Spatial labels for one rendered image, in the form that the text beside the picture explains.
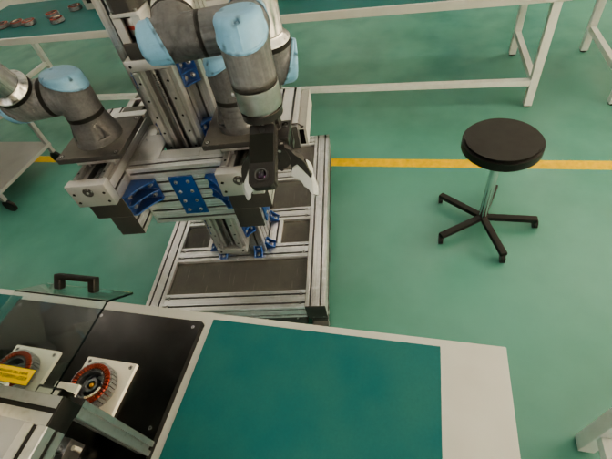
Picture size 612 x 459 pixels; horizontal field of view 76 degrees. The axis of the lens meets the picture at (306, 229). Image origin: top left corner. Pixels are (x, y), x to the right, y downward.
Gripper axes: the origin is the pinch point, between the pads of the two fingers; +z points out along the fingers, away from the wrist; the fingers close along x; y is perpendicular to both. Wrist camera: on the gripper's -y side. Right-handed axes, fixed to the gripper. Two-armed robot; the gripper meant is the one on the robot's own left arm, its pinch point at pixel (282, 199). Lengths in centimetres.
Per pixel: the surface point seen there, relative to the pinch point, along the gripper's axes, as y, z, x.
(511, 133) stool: 95, 59, -84
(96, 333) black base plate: -9, 38, 61
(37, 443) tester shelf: -44, 4, 34
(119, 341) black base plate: -11, 38, 52
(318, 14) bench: 216, 41, 4
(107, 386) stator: -25, 34, 48
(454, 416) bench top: -29, 40, -33
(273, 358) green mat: -15.8, 40.3, 8.8
